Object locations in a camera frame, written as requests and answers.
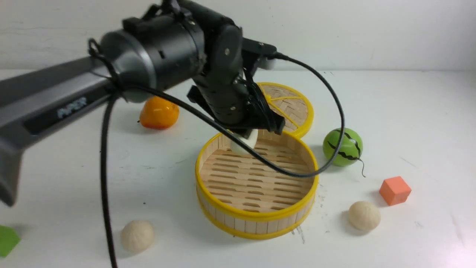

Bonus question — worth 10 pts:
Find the yellow bamboo steamer tray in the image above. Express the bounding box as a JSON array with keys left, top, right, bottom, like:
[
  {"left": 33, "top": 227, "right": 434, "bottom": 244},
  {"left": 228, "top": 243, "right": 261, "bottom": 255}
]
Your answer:
[{"left": 195, "top": 134, "right": 319, "bottom": 240}]

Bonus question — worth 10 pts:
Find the cream bun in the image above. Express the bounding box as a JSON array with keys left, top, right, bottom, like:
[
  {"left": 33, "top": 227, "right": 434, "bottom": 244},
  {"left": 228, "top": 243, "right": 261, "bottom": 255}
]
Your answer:
[
  {"left": 347, "top": 201, "right": 381, "bottom": 232},
  {"left": 120, "top": 220, "right": 155, "bottom": 254},
  {"left": 230, "top": 133, "right": 258, "bottom": 155}
]

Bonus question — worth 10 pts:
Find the black camera cable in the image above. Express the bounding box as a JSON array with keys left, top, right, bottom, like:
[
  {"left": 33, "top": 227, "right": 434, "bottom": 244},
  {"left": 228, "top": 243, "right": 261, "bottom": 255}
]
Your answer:
[{"left": 88, "top": 38, "right": 345, "bottom": 268}]

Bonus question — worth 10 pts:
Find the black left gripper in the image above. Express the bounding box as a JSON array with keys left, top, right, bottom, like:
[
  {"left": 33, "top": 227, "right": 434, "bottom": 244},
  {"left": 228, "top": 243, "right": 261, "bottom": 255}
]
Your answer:
[{"left": 188, "top": 15, "right": 286, "bottom": 139}]

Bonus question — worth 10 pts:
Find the orange persimmon toy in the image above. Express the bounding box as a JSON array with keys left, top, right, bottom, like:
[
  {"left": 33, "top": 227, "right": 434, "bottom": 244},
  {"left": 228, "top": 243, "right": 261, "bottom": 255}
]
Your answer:
[{"left": 139, "top": 96, "right": 180, "bottom": 130}]

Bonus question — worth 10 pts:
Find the yellow woven steamer lid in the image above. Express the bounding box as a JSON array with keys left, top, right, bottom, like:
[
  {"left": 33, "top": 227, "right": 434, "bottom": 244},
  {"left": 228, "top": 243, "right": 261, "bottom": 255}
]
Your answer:
[{"left": 257, "top": 83, "right": 314, "bottom": 138}]

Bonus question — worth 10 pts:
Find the green foam cube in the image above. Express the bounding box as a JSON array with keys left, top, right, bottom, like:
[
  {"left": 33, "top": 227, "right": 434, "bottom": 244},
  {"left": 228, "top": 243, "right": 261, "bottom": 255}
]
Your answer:
[{"left": 0, "top": 225, "right": 21, "bottom": 258}]

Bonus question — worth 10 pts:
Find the green watermelon toy ball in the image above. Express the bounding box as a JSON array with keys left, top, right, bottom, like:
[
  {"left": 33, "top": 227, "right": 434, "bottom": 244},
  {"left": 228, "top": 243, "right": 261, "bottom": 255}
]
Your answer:
[{"left": 322, "top": 128, "right": 365, "bottom": 178}]

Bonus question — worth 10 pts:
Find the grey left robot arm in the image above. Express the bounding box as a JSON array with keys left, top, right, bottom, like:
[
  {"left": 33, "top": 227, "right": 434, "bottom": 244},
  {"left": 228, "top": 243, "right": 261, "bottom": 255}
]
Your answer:
[{"left": 0, "top": 0, "right": 285, "bottom": 207}]

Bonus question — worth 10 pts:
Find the orange foam cube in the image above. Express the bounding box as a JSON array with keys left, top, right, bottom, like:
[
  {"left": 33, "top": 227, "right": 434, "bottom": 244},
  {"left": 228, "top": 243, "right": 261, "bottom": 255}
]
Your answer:
[{"left": 379, "top": 176, "right": 412, "bottom": 206}]

